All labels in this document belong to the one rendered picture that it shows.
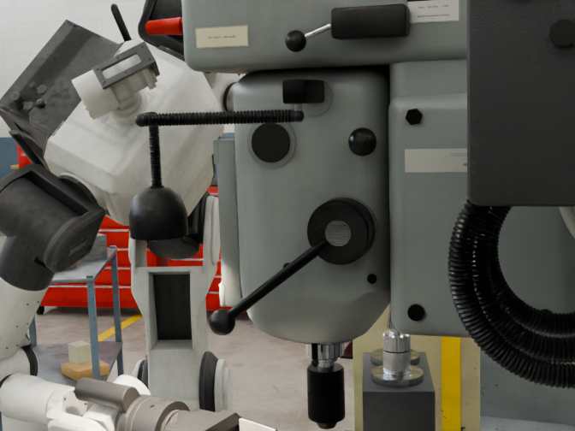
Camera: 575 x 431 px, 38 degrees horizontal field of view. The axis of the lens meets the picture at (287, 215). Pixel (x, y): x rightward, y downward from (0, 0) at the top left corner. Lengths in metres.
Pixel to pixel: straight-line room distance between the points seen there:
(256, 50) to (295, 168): 0.13
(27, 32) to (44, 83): 10.48
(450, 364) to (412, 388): 1.41
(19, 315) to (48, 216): 0.18
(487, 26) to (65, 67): 0.95
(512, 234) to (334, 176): 0.20
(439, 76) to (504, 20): 0.27
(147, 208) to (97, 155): 0.33
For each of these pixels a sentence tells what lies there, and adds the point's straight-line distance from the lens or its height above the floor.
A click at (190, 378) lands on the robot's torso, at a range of 1.70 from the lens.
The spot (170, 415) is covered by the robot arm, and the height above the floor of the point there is 1.16.
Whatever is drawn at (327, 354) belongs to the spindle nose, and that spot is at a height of 1.29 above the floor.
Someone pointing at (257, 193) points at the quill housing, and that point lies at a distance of 0.94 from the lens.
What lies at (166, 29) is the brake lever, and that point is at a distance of 1.18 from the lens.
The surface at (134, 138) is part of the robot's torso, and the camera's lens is 1.33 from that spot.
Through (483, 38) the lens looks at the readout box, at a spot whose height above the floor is 1.63.
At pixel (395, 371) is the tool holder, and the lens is 1.46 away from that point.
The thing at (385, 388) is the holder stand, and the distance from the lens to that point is 1.44.
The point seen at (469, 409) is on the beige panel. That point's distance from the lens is 2.90.
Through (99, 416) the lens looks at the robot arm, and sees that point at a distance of 1.28.
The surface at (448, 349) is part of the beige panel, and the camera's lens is 2.84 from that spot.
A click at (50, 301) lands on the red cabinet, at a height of 0.12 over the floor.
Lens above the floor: 1.60
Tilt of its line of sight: 8 degrees down
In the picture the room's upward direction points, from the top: 2 degrees counter-clockwise
